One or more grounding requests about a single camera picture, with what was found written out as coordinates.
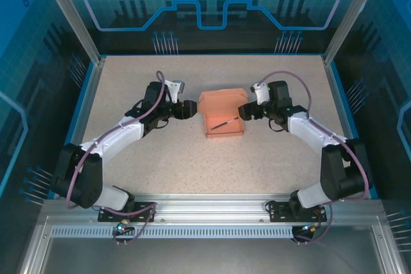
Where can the aluminium mounting beam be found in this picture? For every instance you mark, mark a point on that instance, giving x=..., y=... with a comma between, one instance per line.
x=208, y=210

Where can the orange paper box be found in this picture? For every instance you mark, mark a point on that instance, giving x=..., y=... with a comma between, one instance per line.
x=221, y=104

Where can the grey metal tray frame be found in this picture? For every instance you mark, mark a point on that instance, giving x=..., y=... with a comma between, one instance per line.
x=208, y=254

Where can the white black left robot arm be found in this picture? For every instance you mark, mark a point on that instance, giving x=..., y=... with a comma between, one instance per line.
x=112, y=136

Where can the black pen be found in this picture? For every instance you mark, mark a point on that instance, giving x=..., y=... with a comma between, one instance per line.
x=223, y=123

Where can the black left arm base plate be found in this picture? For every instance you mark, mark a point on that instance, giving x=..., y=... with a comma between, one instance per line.
x=106, y=214

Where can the aluminium frame post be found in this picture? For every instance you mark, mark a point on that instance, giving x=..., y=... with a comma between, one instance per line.
x=348, y=14
x=69, y=14

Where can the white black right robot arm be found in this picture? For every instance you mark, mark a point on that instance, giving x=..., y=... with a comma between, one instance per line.
x=314, y=131

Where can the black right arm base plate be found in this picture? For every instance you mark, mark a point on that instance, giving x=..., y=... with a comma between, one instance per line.
x=276, y=211

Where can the blue table side trim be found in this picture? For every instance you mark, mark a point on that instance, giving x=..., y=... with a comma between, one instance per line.
x=346, y=110
x=79, y=110

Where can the aluminium table side rail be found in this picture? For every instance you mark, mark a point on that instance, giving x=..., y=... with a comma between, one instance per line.
x=334, y=94
x=92, y=94

